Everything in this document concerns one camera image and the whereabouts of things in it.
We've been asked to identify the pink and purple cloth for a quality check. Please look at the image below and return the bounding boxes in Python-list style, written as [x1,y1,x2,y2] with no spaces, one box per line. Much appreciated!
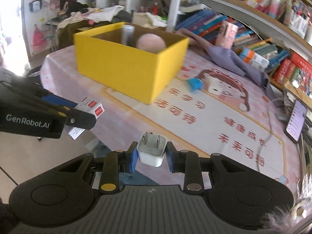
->
[177,28,275,100]

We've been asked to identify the white rectangular device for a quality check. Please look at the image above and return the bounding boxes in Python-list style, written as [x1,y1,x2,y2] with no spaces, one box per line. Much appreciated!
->
[203,74,226,94]

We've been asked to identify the blue framed wall hanging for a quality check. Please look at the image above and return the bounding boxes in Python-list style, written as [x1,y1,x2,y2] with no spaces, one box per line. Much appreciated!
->
[29,0,43,12]

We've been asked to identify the white shelf post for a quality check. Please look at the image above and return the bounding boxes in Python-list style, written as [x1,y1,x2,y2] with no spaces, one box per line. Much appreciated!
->
[166,0,185,33]

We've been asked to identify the small white red box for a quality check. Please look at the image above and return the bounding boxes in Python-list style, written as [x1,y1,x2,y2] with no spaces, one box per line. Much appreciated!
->
[69,97,105,140]

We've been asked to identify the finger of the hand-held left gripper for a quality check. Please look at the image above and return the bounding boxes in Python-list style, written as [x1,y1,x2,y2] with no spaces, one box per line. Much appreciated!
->
[0,82,97,130]
[0,68,77,109]

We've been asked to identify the white open book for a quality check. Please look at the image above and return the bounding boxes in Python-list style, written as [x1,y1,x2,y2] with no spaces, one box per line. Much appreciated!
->
[179,4,208,15]

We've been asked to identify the pink cartoon container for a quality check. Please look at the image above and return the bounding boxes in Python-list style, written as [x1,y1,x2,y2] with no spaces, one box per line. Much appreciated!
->
[216,21,239,49]

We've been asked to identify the grey tube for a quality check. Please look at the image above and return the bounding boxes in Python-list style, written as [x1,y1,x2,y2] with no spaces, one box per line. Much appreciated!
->
[122,25,135,46]

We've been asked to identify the dark fuzzy garment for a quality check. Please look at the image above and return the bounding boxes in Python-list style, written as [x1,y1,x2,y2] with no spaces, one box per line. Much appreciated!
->
[0,196,21,234]

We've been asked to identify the white charger plug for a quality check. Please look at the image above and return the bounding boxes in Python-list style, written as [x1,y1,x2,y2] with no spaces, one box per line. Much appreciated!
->
[136,132,168,168]

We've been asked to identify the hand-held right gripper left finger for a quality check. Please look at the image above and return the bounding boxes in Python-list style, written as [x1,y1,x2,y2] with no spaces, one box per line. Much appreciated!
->
[46,141,138,195]

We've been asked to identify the small blue block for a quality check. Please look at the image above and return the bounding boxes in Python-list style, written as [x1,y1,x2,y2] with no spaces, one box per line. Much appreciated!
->
[186,77,203,92]

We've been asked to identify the pink ball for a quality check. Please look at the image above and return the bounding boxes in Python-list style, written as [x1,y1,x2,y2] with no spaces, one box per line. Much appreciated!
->
[136,33,168,53]

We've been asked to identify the pink hanging doll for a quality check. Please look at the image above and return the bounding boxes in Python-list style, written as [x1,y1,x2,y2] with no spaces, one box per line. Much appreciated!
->
[32,24,47,52]

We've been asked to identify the yellow cardboard box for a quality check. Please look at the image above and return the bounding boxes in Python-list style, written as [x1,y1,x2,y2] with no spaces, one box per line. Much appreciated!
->
[74,21,191,105]

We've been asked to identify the white garment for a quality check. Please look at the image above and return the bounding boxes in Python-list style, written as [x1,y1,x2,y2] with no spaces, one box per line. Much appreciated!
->
[88,5,125,23]

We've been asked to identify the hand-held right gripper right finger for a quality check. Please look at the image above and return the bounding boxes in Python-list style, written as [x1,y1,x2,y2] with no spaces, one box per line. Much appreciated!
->
[165,143,266,193]

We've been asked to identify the blue orange white carton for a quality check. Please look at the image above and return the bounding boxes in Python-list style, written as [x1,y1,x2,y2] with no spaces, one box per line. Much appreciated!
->
[244,57,270,71]
[240,47,269,63]

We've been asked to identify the dark grey garment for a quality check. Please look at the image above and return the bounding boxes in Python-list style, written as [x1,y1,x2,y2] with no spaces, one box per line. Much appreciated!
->
[113,11,133,25]

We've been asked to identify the black smartphone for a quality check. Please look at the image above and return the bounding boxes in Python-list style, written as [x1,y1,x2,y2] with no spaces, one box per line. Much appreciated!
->
[284,99,308,144]

